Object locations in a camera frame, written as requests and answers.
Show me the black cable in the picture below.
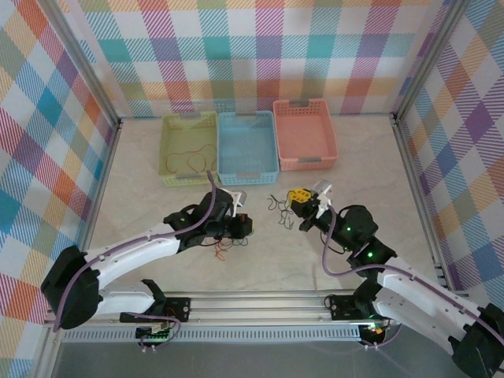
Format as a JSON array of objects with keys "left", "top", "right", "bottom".
[
  {"left": 266, "top": 194, "right": 295, "bottom": 230},
  {"left": 198, "top": 234, "right": 253, "bottom": 251}
]

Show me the pink plastic basket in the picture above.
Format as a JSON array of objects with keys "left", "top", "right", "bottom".
[{"left": 272, "top": 98, "right": 339, "bottom": 172}]

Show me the blue plastic basket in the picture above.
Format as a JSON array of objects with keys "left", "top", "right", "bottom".
[{"left": 216, "top": 110, "right": 280, "bottom": 187}]

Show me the green plastic basket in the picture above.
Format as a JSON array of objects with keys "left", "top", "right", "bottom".
[{"left": 157, "top": 111, "right": 219, "bottom": 188}]

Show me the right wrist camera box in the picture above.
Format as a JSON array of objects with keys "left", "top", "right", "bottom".
[{"left": 310, "top": 179, "right": 334, "bottom": 216}]

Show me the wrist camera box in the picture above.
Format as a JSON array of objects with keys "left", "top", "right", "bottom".
[
  {"left": 220, "top": 189, "right": 248, "bottom": 217},
  {"left": 310, "top": 179, "right": 334, "bottom": 216}
]

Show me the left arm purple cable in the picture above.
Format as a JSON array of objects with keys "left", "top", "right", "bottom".
[{"left": 53, "top": 172, "right": 221, "bottom": 352}]

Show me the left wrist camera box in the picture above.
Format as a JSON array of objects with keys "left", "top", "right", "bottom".
[{"left": 220, "top": 189, "right": 248, "bottom": 217}]

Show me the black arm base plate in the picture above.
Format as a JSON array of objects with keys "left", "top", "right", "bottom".
[
  {"left": 120, "top": 297, "right": 192, "bottom": 323},
  {"left": 328, "top": 294, "right": 402, "bottom": 321}
]

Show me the aluminium frame side rail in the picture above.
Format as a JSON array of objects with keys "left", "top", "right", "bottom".
[
  {"left": 80, "top": 117, "right": 124, "bottom": 253},
  {"left": 391, "top": 113, "right": 452, "bottom": 291}
]

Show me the aluminium mounting rail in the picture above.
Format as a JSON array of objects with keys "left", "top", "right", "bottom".
[{"left": 42, "top": 290, "right": 478, "bottom": 328}]

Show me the grey slotted cable duct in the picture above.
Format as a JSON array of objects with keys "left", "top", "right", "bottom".
[{"left": 61, "top": 325, "right": 364, "bottom": 343}]

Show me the aluminium frame post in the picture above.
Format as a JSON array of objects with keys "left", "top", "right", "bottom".
[
  {"left": 391, "top": 0, "right": 472, "bottom": 123},
  {"left": 46, "top": 0, "right": 121, "bottom": 119}
]

